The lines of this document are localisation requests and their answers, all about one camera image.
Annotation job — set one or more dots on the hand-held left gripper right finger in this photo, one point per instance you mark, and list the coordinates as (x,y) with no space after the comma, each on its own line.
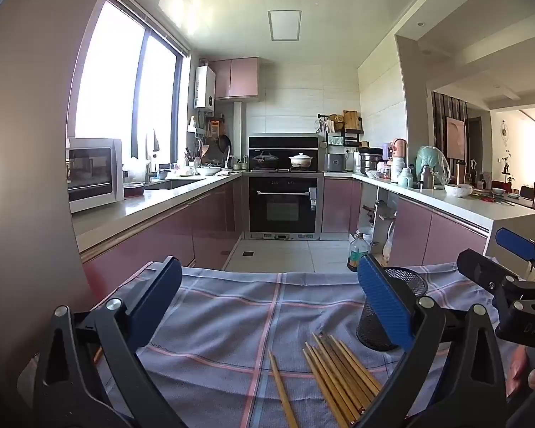
(383,296)

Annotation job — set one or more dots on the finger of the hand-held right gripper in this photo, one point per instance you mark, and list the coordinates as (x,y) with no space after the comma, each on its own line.
(517,243)
(477,267)

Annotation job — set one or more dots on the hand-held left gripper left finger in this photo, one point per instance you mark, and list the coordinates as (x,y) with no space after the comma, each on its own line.
(160,296)

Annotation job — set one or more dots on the black mesh utensil holder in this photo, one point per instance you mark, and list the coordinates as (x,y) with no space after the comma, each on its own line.
(370,330)

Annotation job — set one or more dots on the bundle of bamboo chopsticks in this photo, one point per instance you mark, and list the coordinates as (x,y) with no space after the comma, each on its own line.
(339,374)

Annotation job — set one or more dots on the single bamboo chopstick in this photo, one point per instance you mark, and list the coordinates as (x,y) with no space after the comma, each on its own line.
(281,388)

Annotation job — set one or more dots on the pink base cabinet run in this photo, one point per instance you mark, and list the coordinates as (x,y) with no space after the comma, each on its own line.
(169,236)
(450,240)

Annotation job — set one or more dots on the dining table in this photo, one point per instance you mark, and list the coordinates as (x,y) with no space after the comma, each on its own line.
(517,200)

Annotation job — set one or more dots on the plastic cooking oil bottle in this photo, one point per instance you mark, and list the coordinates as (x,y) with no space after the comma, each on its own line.
(357,254)

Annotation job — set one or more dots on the blue-grey plaid tablecloth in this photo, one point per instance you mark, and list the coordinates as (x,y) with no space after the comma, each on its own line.
(227,321)

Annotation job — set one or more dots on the steel thermos flask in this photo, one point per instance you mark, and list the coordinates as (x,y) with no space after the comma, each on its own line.
(427,178)

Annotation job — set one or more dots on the dark red food container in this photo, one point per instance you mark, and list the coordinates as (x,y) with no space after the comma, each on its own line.
(134,191)

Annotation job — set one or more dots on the pale teal bottle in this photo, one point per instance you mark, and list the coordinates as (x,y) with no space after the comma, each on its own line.
(406,182)

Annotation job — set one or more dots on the kitchen sink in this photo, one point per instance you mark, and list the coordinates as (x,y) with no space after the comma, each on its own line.
(174,184)

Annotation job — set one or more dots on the mint green appliance in plastic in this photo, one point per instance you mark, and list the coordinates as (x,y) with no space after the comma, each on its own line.
(430,160)

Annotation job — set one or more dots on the white bottle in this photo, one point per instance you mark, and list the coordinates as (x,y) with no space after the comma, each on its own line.
(397,169)

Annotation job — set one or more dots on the built-in black oven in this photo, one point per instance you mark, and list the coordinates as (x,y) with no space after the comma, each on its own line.
(285,209)

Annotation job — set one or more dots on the steel steamer pot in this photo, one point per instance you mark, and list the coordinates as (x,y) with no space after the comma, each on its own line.
(369,162)

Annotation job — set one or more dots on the white microwave oven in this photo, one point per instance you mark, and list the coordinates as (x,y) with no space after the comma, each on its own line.
(93,174)

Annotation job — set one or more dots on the silver countertop appliance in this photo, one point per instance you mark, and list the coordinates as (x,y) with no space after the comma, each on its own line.
(336,162)

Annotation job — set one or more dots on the pink kettle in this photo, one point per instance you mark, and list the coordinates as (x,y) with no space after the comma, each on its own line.
(399,147)

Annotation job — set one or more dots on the white casserole pot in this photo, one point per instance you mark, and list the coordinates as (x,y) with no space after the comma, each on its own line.
(302,161)

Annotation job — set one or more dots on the black hanging frying pan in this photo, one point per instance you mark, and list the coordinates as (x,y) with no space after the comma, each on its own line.
(224,142)

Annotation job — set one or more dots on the black pot with glass lid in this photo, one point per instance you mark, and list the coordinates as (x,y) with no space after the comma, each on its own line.
(265,160)

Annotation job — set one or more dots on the wooden cutting board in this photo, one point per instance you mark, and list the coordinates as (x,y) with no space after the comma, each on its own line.
(351,120)

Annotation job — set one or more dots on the grey refrigerator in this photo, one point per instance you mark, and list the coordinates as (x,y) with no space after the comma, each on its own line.
(31,142)

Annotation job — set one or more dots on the large kitchen window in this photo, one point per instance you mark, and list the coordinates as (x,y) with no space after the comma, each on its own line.
(111,76)

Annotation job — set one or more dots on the square ceiling light panel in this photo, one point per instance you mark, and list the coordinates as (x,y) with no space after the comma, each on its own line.
(285,24)

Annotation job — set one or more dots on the round wall clock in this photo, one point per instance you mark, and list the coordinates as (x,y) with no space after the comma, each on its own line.
(504,129)

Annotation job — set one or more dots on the pink wall painting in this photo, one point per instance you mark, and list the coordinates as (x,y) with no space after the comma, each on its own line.
(456,138)

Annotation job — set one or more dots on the black wall storage rack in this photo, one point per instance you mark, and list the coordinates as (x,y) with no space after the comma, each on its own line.
(352,136)

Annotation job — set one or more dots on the white wall water heater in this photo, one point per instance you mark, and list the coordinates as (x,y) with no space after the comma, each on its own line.
(205,87)

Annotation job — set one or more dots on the pink wall cabinets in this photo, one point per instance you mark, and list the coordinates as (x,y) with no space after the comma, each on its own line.
(238,78)

